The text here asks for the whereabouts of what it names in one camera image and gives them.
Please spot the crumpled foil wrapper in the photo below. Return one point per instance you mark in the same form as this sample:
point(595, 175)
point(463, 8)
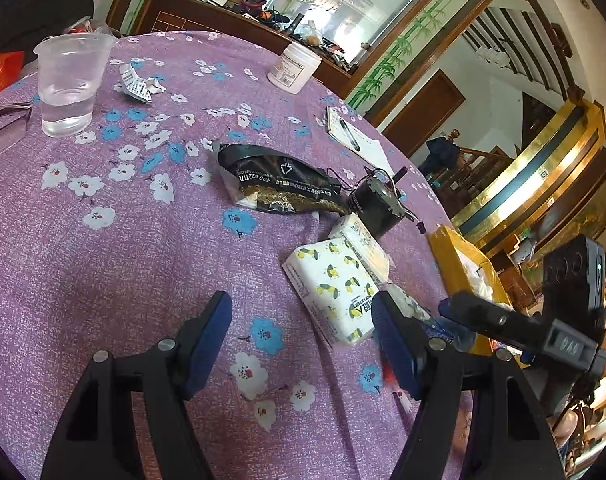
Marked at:
point(140, 85)

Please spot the wooden sideboard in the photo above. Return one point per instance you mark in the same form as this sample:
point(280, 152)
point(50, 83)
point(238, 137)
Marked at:
point(208, 15)

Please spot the small printed tissue pack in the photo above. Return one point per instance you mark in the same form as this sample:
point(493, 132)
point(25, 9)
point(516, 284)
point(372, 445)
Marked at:
point(360, 245)

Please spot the orange red shopping bag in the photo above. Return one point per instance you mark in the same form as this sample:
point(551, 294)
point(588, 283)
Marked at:
point(0, 77)

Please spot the black pen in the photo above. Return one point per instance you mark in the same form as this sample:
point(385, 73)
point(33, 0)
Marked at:
point(349, 135)

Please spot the dark jacket on stair post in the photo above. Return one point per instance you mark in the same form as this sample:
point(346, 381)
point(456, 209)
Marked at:
point(440, 152)

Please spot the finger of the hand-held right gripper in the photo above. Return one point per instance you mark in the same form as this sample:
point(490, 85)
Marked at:
point(483, 312)

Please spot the white plastic jar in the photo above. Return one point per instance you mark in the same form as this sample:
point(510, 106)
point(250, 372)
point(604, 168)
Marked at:
point(295, 67)

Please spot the blue white tissue pack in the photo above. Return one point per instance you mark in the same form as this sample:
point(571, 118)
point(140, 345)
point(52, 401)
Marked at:
point(413, 310)

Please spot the paper notepad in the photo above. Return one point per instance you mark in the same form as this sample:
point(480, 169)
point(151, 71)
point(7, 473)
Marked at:
point(368, 142)

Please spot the person's right hand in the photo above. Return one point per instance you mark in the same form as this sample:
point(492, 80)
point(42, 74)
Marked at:
point(565, 435)

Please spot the black foil snack packet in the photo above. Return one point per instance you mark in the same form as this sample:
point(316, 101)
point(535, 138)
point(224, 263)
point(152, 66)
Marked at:
point(278, 185)

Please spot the clear plastic cup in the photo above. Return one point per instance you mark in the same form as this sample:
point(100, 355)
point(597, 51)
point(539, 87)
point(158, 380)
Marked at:
point(68, 95)

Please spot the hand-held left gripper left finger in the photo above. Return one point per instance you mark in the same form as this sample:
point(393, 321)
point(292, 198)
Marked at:
point(208, 340)

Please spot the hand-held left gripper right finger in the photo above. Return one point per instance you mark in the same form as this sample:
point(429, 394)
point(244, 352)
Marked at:
point(395, 345)

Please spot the lemon print tissue pack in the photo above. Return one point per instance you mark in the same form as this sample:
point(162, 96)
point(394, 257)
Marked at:
point(333, 290)

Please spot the black bag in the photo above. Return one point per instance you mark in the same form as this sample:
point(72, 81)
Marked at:
point(33, 20)

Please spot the eyeglasses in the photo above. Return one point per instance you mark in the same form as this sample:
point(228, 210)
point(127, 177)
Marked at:
point(3, 130)

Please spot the yellow cardboard box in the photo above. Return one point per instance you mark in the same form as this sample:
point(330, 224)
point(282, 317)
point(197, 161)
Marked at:
point(458, 260)

